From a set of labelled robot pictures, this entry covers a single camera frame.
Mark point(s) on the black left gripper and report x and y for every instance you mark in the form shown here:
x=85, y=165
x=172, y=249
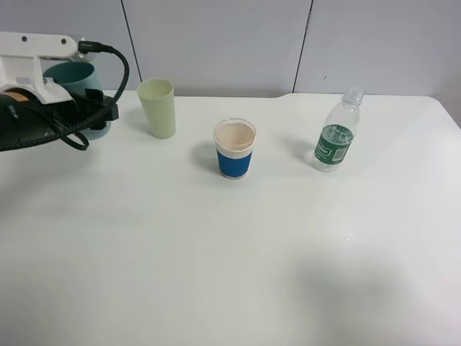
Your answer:
x=94, y=109

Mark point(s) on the teal green plastic cup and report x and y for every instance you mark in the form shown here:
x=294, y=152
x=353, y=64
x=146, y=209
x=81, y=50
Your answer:
x=75, y=77

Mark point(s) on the clear water bottle green label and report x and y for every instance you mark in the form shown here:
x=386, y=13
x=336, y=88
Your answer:
x=338, y=131

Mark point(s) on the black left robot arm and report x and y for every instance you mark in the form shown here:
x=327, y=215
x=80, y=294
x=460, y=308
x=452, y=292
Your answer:
x=11, y=116

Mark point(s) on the light green tall plastic cup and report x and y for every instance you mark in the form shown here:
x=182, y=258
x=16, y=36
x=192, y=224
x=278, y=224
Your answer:
x=157, y=99

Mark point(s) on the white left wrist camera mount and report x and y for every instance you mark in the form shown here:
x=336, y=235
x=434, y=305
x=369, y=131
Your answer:
x=21, y=56

